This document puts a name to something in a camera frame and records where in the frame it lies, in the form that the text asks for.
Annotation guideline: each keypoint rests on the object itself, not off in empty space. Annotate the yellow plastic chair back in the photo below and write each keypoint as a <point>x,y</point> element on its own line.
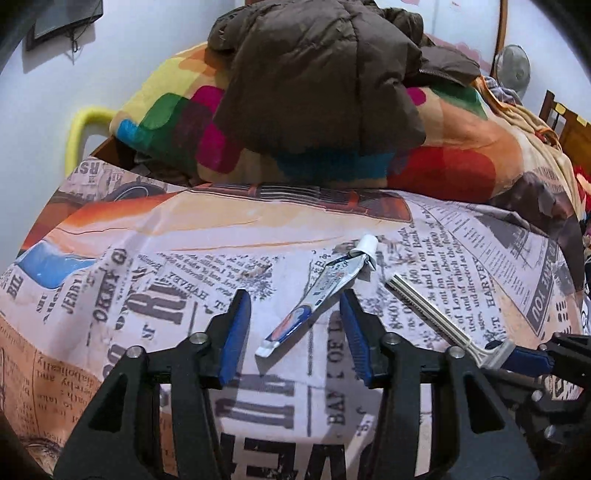
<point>76,134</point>

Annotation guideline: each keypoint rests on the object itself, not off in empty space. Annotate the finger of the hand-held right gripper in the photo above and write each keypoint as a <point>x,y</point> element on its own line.
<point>526,360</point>
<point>549,415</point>

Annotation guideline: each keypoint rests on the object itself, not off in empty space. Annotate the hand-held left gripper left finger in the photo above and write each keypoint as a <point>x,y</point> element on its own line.
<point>233,337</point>

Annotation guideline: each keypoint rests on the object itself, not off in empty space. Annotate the grey electric fan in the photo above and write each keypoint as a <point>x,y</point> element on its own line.
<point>515,67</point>

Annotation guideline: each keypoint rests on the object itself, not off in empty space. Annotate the wooden bed headboard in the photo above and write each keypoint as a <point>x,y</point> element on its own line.
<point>113,152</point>

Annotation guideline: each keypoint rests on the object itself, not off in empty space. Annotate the colourful patchwork blanket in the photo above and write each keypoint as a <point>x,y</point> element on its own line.
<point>461,166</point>

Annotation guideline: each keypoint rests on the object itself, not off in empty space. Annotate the white ribbed disposable razor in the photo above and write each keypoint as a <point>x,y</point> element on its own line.
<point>434,314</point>

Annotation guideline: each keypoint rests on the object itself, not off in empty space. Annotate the white toothpaste tube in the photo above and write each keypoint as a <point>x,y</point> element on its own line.
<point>304,304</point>

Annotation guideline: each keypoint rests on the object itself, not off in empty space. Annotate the wooden pole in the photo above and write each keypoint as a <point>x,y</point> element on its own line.
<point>501,27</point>

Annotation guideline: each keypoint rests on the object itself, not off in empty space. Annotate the beige patterned blanket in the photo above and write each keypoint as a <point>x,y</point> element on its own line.
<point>531,138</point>

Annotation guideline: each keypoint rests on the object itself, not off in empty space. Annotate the wooden chair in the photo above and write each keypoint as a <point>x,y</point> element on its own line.
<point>577,138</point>

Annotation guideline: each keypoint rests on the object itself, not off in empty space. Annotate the black wall screen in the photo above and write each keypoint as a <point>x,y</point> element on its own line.
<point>64,18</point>

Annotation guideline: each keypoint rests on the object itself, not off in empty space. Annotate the red cloth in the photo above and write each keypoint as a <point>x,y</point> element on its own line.
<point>584,177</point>

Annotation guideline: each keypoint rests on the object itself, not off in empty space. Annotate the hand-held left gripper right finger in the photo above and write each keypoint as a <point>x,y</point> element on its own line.
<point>355,337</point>

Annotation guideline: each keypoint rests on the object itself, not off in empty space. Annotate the newspaper print bedsheet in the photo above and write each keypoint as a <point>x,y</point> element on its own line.
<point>138,258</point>

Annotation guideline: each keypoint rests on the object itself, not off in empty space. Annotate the brown puffer jacket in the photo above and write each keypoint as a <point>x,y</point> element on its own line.
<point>314,69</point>

